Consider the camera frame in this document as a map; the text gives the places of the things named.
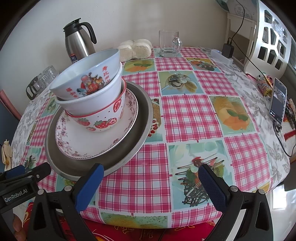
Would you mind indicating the large stainless steel plate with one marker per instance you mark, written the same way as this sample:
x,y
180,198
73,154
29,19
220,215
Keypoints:
x,y
114,159

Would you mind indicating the smartphone with lit screen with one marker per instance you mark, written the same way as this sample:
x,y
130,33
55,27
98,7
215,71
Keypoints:
x,y
278,101

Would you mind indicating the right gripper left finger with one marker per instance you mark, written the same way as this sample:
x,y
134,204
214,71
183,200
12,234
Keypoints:
x,y
44,223

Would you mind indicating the light blue floral bowl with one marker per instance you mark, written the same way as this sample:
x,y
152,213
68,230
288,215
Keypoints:
x,y
87,76

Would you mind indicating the crumpled beige cloth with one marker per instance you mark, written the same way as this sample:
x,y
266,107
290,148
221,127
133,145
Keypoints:
x,y
6,154

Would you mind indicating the white square bowl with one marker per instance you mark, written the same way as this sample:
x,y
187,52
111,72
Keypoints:
x,y
96,101

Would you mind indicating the white wooden shelf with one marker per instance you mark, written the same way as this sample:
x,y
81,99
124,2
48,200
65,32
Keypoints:
x,y
269,41

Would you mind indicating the pink checkered tablecloth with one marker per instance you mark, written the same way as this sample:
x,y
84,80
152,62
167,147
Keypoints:
x,y
203,111

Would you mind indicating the stainless steel thermos jug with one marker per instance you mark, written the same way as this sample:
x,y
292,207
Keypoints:
x,y
79,40

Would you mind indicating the clear drinking glass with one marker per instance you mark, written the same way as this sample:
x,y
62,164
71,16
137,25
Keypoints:
x,y
45,79
51,72

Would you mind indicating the white power strip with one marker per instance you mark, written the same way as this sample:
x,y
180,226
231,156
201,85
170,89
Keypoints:
x,y
217,55

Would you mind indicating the clear glass mug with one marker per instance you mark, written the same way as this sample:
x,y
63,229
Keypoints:
x,y
170,43

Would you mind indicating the strawberry pattern bowl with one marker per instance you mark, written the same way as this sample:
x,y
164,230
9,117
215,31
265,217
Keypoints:
x,y
107,117

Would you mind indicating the black charger plug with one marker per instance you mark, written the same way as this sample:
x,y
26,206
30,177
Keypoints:
x,y
228,49

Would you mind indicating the colourful candy tube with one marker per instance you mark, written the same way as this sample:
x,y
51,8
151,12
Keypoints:
x,y
264,86

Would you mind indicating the bag of white buns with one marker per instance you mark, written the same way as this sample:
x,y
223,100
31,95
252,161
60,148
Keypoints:
x,y
138,49

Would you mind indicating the round pink floral plate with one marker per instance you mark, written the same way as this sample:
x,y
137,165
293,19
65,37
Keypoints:
x,y
76,142

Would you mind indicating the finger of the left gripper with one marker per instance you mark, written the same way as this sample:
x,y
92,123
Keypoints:
x,y
14,172
39,172

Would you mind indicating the person's left hand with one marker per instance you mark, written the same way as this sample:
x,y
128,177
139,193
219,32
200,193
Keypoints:
x,y
19,233

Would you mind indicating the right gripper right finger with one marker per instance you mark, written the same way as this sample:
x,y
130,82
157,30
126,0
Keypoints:
x,y
229,200

